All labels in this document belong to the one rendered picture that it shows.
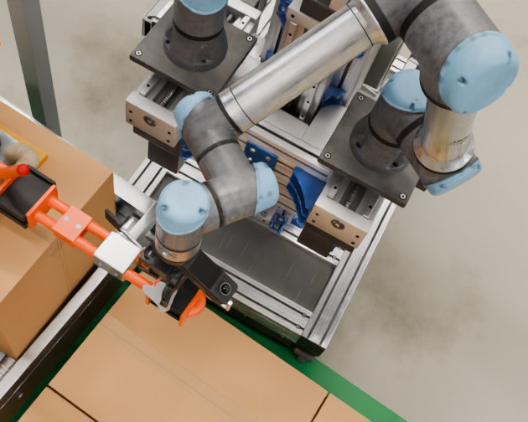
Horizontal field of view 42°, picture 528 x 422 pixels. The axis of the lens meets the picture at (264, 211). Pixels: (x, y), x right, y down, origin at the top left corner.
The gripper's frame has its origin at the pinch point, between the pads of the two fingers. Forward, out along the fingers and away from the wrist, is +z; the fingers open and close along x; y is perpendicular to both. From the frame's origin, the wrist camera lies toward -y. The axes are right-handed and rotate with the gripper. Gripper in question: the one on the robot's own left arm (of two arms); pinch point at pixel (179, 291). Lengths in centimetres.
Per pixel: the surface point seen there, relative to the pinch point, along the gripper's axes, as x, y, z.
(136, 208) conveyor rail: -30, 31, 49
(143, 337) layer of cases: -2, 9, 54
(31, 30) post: -50, 80, 30
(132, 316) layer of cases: -5, 14, 54
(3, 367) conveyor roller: 23, 33, 53
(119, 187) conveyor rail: -33, 38, 49
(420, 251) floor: -103, -51, 108
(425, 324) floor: -77, -65, 108
